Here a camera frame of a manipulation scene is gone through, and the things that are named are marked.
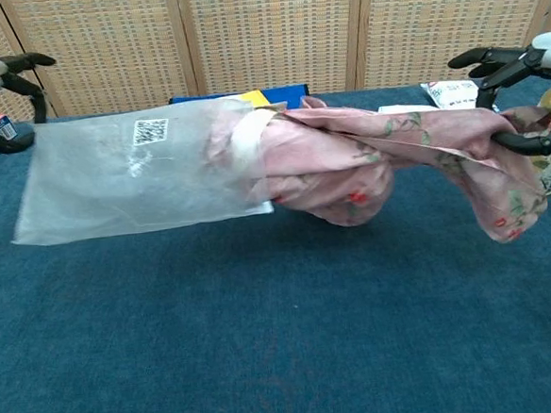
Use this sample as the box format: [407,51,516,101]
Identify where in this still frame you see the transparent plastic zip bag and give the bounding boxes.
[2,95,283,249]

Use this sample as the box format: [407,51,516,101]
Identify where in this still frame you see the pink floral clothes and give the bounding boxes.
[201,77,551,265]

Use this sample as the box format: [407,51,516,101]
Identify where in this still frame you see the white snack packet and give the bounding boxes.
[420,77,482,112]

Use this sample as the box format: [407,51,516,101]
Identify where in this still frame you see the white yellow booklet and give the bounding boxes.
[219,87,289,115]

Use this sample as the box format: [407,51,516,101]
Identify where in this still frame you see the woven bamboo folding screen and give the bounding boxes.
[0,0,551,125]

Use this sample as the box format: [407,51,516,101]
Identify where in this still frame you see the blue felt table cover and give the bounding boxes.
[0,73,551,413]

